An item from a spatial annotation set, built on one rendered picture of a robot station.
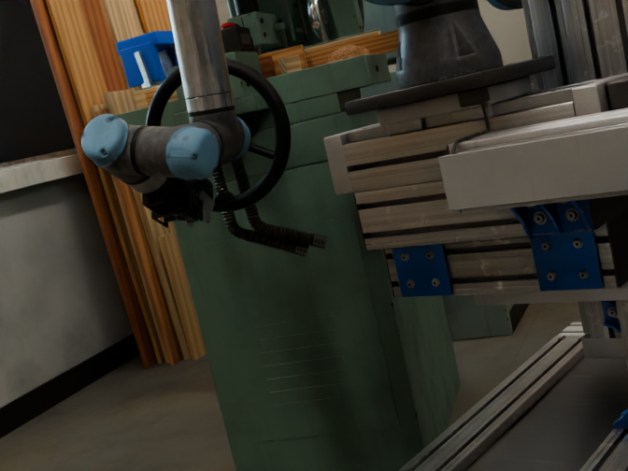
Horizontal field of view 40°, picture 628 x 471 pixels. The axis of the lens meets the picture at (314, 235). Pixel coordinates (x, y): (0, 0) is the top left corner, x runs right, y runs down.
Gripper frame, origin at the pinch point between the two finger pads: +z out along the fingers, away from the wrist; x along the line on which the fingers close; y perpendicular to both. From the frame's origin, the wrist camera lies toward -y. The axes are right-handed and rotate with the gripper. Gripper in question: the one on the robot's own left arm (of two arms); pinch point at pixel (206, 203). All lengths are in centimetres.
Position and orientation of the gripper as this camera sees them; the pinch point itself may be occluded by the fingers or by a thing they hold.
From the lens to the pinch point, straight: 161.0
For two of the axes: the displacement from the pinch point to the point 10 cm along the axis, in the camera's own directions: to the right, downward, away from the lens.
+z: 3.4, 3.1, 8.9
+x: 9.4, -1.7, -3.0
